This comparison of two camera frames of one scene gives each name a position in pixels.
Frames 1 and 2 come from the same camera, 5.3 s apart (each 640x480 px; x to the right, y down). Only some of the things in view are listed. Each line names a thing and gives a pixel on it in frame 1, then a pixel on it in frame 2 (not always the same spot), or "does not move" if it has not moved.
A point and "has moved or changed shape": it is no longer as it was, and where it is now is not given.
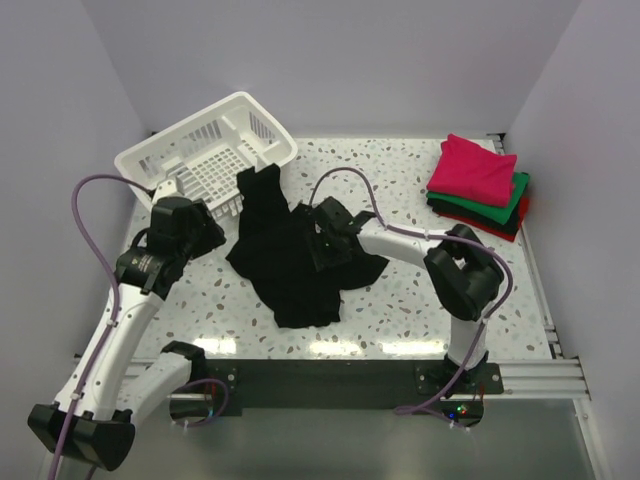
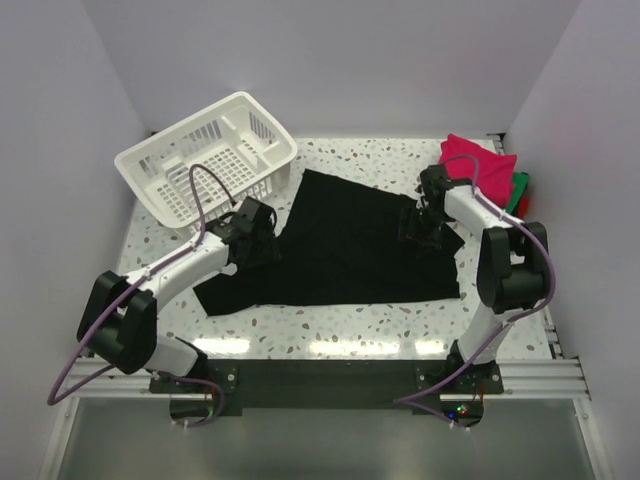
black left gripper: x=212 y=234 -> x=269 y=250
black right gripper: x=321 y=259 -> x=406 y=220
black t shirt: x=273 y=251 has moved or changed shape
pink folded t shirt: x=465 y=169 does not move
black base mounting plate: x=339 y=388 does not move
